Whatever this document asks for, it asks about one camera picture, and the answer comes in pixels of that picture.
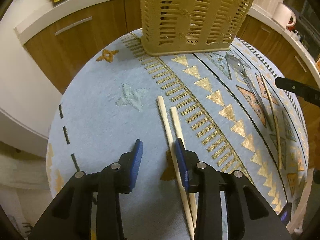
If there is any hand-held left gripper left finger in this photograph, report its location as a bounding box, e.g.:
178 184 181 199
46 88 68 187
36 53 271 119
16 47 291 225
29 139 144 240

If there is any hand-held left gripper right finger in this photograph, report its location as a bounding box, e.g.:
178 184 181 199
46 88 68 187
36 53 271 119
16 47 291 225
174 137 293 240

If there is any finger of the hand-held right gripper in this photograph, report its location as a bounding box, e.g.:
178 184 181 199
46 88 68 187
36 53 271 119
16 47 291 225
275 77 320 103
280 202 293 222

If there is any pale wooden chopstick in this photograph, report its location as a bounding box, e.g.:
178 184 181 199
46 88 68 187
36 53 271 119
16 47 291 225
259 73 283 170
170 106 198 220
157 96 195 240

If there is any metal spoon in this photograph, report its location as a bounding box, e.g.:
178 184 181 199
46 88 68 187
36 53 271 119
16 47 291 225
225 54 275 131

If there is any yellow slotted utensil basket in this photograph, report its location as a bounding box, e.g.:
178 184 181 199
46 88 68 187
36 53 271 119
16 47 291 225
139 0 255 57

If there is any blue patterned tablecloth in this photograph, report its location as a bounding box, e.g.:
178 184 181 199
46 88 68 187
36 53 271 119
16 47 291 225
46 29 309 240

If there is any dark window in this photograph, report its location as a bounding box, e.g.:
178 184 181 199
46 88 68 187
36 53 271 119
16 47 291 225
287 0 320 60

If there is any wooden kitchen base cabinet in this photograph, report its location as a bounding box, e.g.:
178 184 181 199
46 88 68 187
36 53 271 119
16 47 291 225
24 0 315 94

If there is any white kitchen countertop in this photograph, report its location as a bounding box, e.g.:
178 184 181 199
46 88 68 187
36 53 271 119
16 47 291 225
14 0 320 73

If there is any white mug red handle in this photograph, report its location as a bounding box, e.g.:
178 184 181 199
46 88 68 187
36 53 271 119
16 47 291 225
272 2 297 28

